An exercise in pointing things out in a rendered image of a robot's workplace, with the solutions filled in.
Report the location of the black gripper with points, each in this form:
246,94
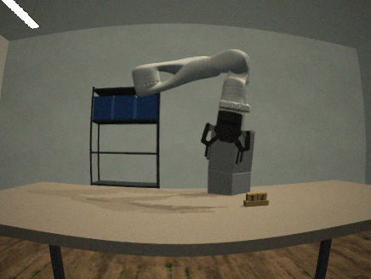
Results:
227,128

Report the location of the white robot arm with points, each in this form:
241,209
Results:
234,62

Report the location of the tan calendar cube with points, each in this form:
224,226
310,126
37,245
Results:
261,196
251,197

